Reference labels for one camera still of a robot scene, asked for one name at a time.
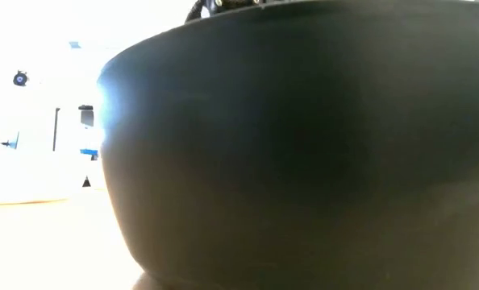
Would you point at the grey bowl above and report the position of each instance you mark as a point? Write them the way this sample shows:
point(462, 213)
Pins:
point(304, 161)

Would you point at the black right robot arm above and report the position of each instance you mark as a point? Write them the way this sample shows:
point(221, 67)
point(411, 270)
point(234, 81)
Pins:
point(231, 3)

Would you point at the blue background box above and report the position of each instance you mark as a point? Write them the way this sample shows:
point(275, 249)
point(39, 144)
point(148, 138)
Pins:
point(88, 152)

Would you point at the black background monitor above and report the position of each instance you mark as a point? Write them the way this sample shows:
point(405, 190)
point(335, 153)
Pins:
point(86, 117)

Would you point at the thin black stand pole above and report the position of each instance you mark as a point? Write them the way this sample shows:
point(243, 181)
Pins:
point(55, 129)

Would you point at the blue tape patch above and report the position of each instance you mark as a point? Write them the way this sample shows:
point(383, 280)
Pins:
point(75, 44)

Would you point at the round black wall device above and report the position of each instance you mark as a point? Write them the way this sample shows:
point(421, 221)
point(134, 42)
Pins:
point(20, 78)

